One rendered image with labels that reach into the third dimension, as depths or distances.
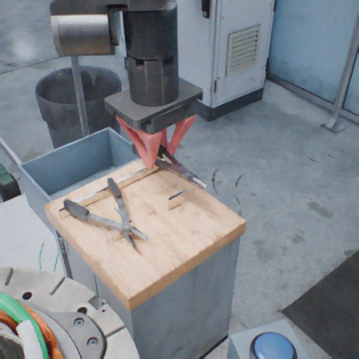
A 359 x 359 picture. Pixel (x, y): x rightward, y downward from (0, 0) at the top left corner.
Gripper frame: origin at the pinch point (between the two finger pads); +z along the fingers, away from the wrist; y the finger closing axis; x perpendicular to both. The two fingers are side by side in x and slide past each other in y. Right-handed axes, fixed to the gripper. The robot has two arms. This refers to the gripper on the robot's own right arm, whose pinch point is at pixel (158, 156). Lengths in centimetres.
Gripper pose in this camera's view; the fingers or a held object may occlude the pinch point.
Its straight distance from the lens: 57.1
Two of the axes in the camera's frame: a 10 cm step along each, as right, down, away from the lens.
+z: 0.2, 7.7, 6.4
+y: -7.6, 4.3, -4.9
